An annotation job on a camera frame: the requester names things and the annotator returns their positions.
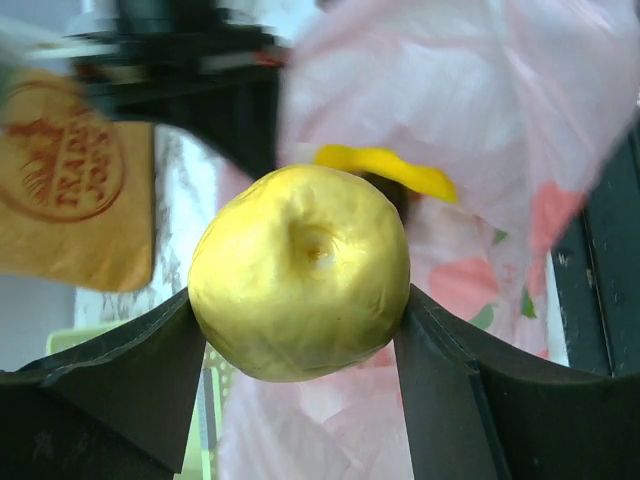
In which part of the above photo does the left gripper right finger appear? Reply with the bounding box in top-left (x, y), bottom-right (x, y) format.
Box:
top-left (394, 288), bottom-right (639, 479)

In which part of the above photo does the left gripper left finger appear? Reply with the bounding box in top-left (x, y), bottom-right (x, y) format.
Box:
top-left (1, 291), bottom-right (205, 479)

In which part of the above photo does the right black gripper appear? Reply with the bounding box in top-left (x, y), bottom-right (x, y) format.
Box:
top-left (71, 1), bottom-right (288, 180)

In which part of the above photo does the yellow Trader Joe's tote bag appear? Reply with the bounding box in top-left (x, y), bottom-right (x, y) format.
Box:
top-left (1, 68), bottom-right (155, 292)

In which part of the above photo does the yellow lemon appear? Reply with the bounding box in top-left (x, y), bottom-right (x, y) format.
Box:
top-left (188, 165), bottom-right (410, 382)

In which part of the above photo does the pink plastic grocery bag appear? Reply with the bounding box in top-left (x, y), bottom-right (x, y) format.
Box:
top-left (218, 1), bottom-right (639, 479)

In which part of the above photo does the green plastic basket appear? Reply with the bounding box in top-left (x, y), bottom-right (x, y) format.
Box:
top-left (46, 321), bottom-right (234, 480)

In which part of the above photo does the yellow banana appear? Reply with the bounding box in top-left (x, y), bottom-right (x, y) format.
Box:
top-left (314, 145), bottom-right (458, 203)

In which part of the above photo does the black mounting rail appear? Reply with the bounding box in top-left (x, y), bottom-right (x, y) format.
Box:
top-left (552, 126), bottom-right (639, 377)

